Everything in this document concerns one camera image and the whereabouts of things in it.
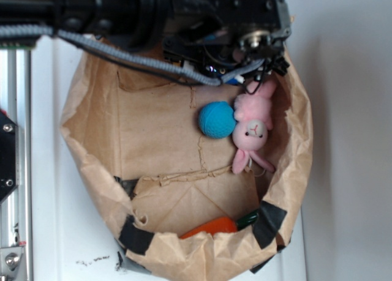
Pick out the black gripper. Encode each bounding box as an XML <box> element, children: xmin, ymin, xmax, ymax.
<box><xmin>162</xmin><ymin>0</ymin><xmax>292</xmax><ymax>83</ymax></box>

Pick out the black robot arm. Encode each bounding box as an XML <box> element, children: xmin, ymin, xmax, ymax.
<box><xmin>1</xmin><ymin>0</ymin><xmax>291</xmax><ymax>86</ymax></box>

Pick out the pink plush bunny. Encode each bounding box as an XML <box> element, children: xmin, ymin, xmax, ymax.
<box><xmin>232</xmin><ymin>80</ymin><xmax>277</xmax><ymax>174</ymax></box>

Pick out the blue dimpled ball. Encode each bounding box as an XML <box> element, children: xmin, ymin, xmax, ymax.
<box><xmin>198</xmin><ymin>101</ymin><xmax>236</xmax><ymax>139</ymax></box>

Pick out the brown paper bag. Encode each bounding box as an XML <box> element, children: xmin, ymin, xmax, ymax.
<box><xmin>61</xmin><ymin>53</ymin><xmax>313</xmax><ymax>280</ymax></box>

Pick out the orange toy carrot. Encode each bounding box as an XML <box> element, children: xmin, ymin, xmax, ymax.
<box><xmin>180</xmin><ymin>210</ymin><xmax>258</xmax><ymax>239</ymax></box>

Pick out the white tray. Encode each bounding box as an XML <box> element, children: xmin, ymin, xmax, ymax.
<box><xmin>29</xmin><ymin>0</ymin><xmax>308</xmax><ymax>281</ymax></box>

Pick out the grey coiled cable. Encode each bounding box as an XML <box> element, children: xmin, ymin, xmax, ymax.
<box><xmin>0</xmin><ymin>23</ymin><xmax>267</xmax><ymax>87</ymax></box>

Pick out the aluminium frame rail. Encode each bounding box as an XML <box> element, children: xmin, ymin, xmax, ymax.
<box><xmin>1</xmin><ymin>49</ymin><xmax>33</xmax><ymax>280</ymax></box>

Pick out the black mounting bracket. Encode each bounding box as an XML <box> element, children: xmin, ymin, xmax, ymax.
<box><xmin>0</xmin><ymin>110</ymin><xmax>17</xmax><ymax>203</ymax></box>

